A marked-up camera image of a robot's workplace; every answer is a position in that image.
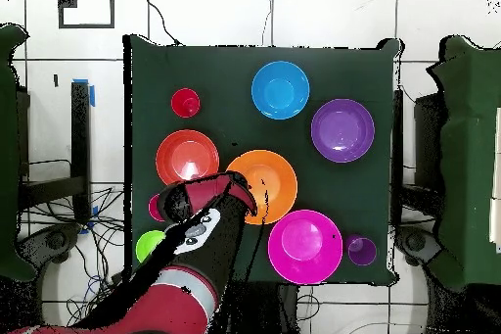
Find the orange bowl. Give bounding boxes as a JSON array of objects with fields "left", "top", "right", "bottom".
[{"left": 225, "top": 149, "right": 299, "bottom": 226}]

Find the large blue bowl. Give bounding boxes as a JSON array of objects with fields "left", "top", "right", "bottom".
[{"left": 250, "top": 60, "right": 311, "bottom": 121}]

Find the red-orange bowl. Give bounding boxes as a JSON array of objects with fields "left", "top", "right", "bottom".
[{"left": 155, "top": 128, "right": 221, "bottom": 187}]

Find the red cup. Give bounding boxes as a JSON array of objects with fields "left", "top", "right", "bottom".
[{"left": 170, "top": 87, "right": 202, "bottom": 119}]

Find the dark green tablecloth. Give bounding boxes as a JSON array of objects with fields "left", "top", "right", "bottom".
[{"left": 123, "top": 33, "right": 402, "bottom": 284}]

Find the purple bowl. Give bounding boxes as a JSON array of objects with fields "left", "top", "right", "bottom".
[{"left": 310, "top": 98, "right": 376, "bottom": 164}]

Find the pink bowl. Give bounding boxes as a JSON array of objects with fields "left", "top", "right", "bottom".
[{"left": 267, "top": 209, "right": 344, "bottom": 286}]

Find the crimson cup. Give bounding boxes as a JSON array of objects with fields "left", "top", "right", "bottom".
[{"left": 147, "top": 193, "right": 165, "bottom": 223}]

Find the purple cup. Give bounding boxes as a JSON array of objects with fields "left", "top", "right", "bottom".
[{"left": 343, "top": 234, "right": 379, "bottom": 267}]

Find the blue tape strip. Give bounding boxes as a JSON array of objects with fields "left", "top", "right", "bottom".
[{"left": 71, "top": 77, "right": 96, "bottom": 108}]

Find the black stand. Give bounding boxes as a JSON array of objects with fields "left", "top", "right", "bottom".
[
  {"left": 17, "top": 81, "right": 92, "bottom": 225},
  {"left": 391, "top": 89, "right": 445, "bottom": 210}
]

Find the black wheeled base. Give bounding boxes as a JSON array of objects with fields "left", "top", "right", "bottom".
[
  {"left": 394, "top": 225, "right": 443, "bottom": 268},
  {"left": 17, "top": 223, "right": 83, "bottom": 268}
]

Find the green cloth side table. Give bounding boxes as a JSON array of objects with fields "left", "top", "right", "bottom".
[
  {"left": 0, "top": 23, "right": 36, "bottom": 282},
  {"left": 428, "top": 34, "right": 501, "bottom": 292}
]

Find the white box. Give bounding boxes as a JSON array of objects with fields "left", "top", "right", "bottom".
[{"left": 488, "top": 106, "right": 501, "bottom": 253}]

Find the tangle of floor cables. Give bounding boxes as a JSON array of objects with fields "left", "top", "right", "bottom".
[{"left": 19, "top": 159, "right": 130, "bottom": 329}]

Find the black floor cable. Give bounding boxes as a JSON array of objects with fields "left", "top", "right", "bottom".
[{"left": 140, "top": 0, "right": 184, "bottom": 47}]

